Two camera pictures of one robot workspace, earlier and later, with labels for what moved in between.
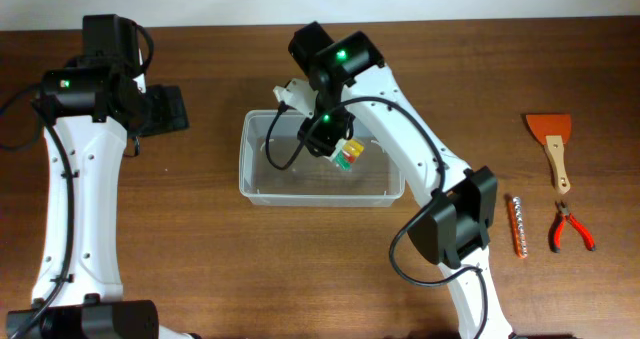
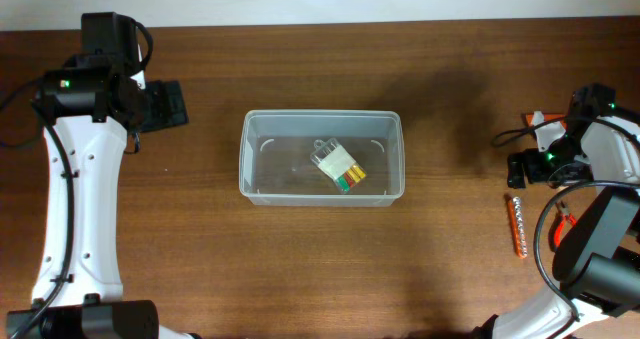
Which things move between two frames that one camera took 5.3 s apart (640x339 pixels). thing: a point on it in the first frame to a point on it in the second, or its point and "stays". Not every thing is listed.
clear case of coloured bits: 346,152 to 336,162
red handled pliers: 564,214 stays
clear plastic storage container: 276,170 stays
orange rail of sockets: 519,227 stays
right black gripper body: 328,124 to 561,165
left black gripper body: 163,114 stays
